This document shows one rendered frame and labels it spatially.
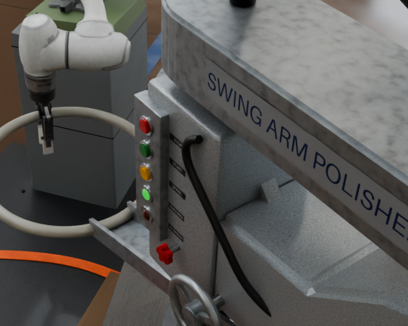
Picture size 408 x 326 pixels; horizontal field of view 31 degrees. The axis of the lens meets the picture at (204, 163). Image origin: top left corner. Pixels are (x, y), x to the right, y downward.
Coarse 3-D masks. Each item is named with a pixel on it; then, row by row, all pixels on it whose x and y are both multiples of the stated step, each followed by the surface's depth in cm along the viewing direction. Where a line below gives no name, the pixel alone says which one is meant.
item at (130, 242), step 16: (96, 224) 179; (128, 224) 186; (112, 240) 174; (128, 240) 179; (144, 240) 178; (128, 256) 169; (144, 256) 164; (144, 272) 165; (160, 272) 158; (160, 288) 161; (224, 320) 141
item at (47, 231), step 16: (32, 112) 211; (64, 112) 213; (80, 112) 213; (96, 112) 213; (0, 128) 204; (16, 128) 207; (128, 128) 210; (0, 208) 183; (128, 208) 187; (16, 224) 181; (32, 224) 180; (112, 224) 184
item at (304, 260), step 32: (288, 192) 124; (224, 224) 119; (256, 224) 117; (288, 224) 117; (320, 224) 117; (224, 256) 123; (256, 256) 114; (288, 256) 111; (320, 256) 111; (352, 256) 110; (384, 256) 107; (224, 288) 127; (256, 288) 118; (288, 288) 110; (320, 288) 105; (352, 288) 99; (384, 288) 95; (256, 320) 122; (288, 320) 113; (320, 320) 106; (352, 320) 99; (384, 320) 94
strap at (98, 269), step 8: (0, 256) 294; (8, 256) 294; (16, 256) 294; (24, 256) 294; (32, 256) 294; (40, 256) 295; (48, 256) 295; (56, 256) 295; (64, 256) 295; (64, 264) 292; (72, 264) 292; (80, 264) 292; (88, 264) 292; (96, 264) 293; (96, 272) 289; (104, 272) 289
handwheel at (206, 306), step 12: (180, 276) 125; (168, 288) 130; (180, 288) 127; (192, 288) 122; (204, 288) 122; (204, 300) 121; (216, 300) 128; (180, 312) 132; (192, 312) 125; (204, 312) 124; (216, 312) 120; (180, 324) 132; (192, 324) 126; (216, 324) 120
